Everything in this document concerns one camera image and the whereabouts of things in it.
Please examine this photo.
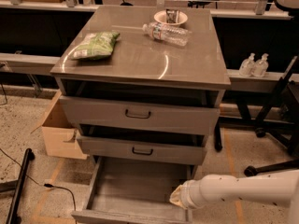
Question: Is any black stand leg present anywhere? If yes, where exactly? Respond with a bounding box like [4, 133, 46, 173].
[0, 148, 35, 224]

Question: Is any white bowl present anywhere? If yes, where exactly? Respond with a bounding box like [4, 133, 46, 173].
[154, 9, 188, 27]

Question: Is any dark packet in bowl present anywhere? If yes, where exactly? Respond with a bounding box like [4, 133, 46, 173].
[166, 9, 179, 24]

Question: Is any black floor cable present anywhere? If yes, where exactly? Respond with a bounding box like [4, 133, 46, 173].
[0, 147, 78, 224]

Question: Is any cardboard box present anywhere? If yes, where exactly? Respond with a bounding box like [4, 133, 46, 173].
[33, 91, 87, 160]

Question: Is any left sanitizer pump bottle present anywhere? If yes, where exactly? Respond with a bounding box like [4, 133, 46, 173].
[239, 53, 255, 77]

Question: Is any grey middle drawer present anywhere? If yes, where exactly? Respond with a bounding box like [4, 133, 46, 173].
[77, 135, 206, 165]

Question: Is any black office chair base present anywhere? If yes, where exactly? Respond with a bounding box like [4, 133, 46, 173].
[243, 55, 299, 178]

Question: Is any green snack bag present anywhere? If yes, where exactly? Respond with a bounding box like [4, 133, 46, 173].
[68, 32, 120, 60]

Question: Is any grey top drawer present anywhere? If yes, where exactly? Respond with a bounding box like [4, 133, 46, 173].
[59, 95, 220, 135]

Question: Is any grey drawer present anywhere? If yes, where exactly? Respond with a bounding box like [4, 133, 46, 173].
[59, 95, 220, 135]
[72, 157, 192, 224]
[77, 135, 206, 165]

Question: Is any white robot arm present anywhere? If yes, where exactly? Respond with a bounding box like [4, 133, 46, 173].
[169, 170, 299, 224]

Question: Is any grey drawer cabinet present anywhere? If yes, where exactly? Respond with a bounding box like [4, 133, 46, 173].
[50, 5, 232, 179]

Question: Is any clear plastic water bottle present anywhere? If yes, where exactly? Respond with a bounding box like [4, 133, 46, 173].
[142, 22, 190, 47]

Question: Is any grey bottom drawer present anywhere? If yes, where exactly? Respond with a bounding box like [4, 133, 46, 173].
[72, 157, 192, 224]

